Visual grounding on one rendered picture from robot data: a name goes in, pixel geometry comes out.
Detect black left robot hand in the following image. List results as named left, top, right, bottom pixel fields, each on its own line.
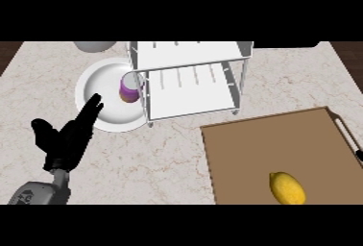
left=29, top=92, right=104, bottom=173

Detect brown wooden tray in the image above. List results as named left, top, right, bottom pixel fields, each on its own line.
left=199, top=106, right=363, bottom=206

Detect yellow lemon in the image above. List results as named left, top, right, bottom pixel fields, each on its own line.
left=268, top=171, right=308, bottom=206

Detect white round plate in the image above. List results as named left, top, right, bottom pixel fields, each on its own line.
left=75, top=57, right=148, bottom=133

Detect purple can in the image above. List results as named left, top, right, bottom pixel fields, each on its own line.
left=117, top=71, right=145, bottom=104

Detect grey round bowl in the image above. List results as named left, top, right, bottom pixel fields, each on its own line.
left=72, top=40, right=116, bottom=54

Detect black appliance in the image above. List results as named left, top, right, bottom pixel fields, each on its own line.
left=252, top=40, right=320, bottom=49

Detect white tiered wire basket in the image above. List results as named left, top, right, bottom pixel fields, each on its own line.
left=125, top=40, right=255, bottom=129

